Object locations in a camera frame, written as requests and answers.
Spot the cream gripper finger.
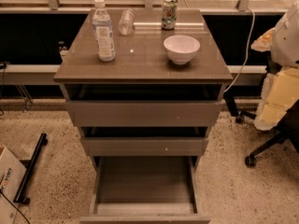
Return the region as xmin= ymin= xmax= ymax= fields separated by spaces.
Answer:
xmin=254 ymin=68 xmax=299 ymax=131
xmin=251 ymin=28 xmax=275 ymax=52

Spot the blue label plastic water bottle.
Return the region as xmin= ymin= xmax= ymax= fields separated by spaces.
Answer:
xmin=92 ymin=0 xmax=116 ymax=62

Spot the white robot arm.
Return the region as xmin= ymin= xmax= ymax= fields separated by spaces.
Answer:
xmin=251 ymin=1 xmax=299 ymax=131

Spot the grey three drawer cabinet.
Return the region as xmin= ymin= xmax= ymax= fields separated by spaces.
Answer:
xmin=53 ymin=8 xmax=234 ymax=224

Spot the clear plastic bottle lying down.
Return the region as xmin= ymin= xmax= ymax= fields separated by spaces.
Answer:
xmin=118 ymin=9 xmax=135 ymax=35

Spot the grey open bottom drawer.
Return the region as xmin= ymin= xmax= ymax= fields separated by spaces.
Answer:
xmin=80 ymin=156 xmax=210 ymax=224

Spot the grey top drawer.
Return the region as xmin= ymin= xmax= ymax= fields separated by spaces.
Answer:
xmin=65 ymin=100 xmax=222 ymax=127

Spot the grey middle drawer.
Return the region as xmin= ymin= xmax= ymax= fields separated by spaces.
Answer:
xmin=81 ymin=127 xmax=208 ymax=156

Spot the small bottle behind cabinet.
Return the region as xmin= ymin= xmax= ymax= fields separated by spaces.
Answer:
xmin=58 ymin=41 xmax=68 ymax=60

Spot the black office chair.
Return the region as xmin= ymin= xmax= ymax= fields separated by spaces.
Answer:
xmin=224 ymin=91 xmax=299 ymax=167

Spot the white ceramic bowl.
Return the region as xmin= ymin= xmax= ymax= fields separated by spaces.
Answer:
xmin=164 ymin=35 xmax=200 ymax=65

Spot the green printed drink can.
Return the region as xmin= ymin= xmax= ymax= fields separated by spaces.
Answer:
xmin=162 ymin=0 xmax=177 ymax=30

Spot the black metal bar stand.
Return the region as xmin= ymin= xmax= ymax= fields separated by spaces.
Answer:
xmin=13 ymin=133 xmax=48 ymax=204

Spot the white cardboard box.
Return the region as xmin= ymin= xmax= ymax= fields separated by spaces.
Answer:
xmin=0 ymin=147 xmax=26 ymax=224

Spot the white cable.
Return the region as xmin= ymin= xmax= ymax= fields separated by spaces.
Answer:
xmin=223 ymin=7 xmax=256 ymax=93

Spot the black cable on floor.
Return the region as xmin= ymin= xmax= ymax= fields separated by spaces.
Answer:
xmin=0 ymin=189 xmax=32 ymax=224

